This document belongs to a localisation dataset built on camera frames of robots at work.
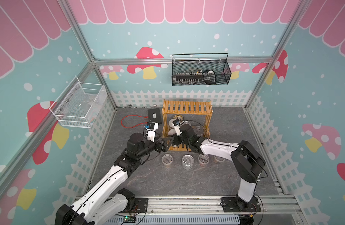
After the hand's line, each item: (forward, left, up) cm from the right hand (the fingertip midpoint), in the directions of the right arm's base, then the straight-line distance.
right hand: (173, 132), depth 90 cm
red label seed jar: (-16, -19, -7) cm, 25 cm away
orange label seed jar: (-16, +4, -6) cm, 17 cm away
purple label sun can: (+3, -17, -2) cm, 17 cm away
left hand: (-11, +2, +11) cm, 16 cm away
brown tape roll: (+23, -3, -10) cm, 25 cm away
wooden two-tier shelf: (+8, -8, 0) cm, 11 cm away
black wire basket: (+32, -13, +23) cm, 42 cm away
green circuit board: (-45, +23, -14) cm, 52 cm away
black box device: (+24, +15, -9) cm, 30 cm away
